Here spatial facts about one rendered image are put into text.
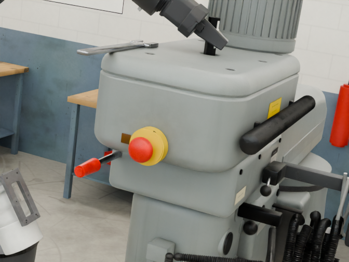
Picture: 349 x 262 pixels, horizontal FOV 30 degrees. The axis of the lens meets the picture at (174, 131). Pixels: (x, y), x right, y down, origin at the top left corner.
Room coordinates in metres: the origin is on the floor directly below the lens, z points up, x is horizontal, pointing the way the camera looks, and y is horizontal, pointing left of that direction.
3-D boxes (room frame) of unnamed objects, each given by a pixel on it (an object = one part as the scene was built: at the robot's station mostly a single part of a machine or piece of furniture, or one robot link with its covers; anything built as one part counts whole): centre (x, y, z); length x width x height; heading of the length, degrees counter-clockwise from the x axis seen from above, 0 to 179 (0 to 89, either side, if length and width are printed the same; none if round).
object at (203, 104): (1.22, -0.05, 1.81); 0.47 x 0.26 x 0.16; 159
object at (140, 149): (0.96, 0.05, 1.76); 0.04 x 0.03 x 0.04; 69
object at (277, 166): (1.21, -0.20, 1.66); 0.12 x 0.04 x 0.04; 159
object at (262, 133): (1.18, -0.19, 1.79); 0.45 x 0.04 x 0.04; 159
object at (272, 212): (1.17, -0.18, 1.60); 0.08 x 0.02 x 0.04; 69
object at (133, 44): (1.09, 0.11, 1.89); 0.24 x 0.04 x 0.01; 160
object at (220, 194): (1.24, -0.06, 1.68); 0.34 x 0.24 x 0.10; 159
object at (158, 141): (0.99, 0.04, 1.76); 0.06 x 0.02 x 0.06; 69
